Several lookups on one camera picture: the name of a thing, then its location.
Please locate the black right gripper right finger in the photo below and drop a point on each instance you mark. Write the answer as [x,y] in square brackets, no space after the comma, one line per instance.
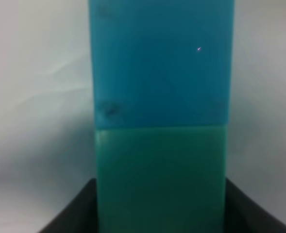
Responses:
[243,215]

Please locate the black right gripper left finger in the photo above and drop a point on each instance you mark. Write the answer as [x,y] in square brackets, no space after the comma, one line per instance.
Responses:
[80,216]

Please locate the green block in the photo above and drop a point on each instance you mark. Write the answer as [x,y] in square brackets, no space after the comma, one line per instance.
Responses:
[161,180]

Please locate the blue block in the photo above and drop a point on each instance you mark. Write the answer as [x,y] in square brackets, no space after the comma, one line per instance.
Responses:
[161,63]

